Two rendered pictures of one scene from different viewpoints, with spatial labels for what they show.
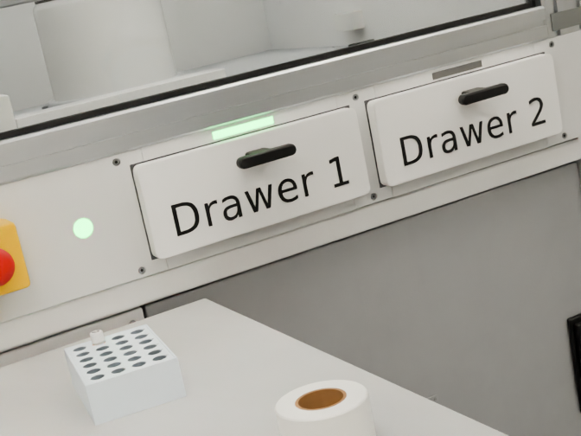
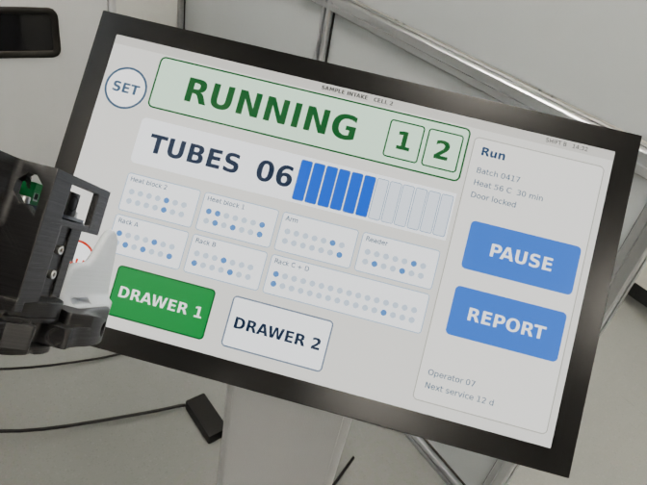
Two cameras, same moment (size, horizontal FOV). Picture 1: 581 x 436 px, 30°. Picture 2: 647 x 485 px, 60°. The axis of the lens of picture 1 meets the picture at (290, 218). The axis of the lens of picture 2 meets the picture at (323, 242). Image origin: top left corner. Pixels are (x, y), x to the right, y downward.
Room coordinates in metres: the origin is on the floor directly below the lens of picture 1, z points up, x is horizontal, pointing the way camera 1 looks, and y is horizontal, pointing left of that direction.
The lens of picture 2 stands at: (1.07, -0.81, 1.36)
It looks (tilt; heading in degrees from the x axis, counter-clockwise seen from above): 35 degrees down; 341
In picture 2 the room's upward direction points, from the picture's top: 12 degrees clockwise
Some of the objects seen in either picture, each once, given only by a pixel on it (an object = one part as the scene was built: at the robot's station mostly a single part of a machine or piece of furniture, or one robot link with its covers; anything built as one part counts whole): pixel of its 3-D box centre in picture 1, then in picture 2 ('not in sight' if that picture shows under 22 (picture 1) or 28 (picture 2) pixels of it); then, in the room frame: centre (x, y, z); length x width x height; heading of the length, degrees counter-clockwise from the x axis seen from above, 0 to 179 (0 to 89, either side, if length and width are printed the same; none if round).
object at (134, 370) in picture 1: (122, 371); not in sight; (0.96, 0.18, 0.78); 0.12 x 0.08 x 0.04; 18
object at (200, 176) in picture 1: (257, 180); not in sight; (1.26, 0.03, 0.87); 0.29 x 0.02 x 0.11; 116
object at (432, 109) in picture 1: (469, 118); not in sight; (1.40, -0.25, 0.87); 0.29 x 0.02 x 0.11; 116
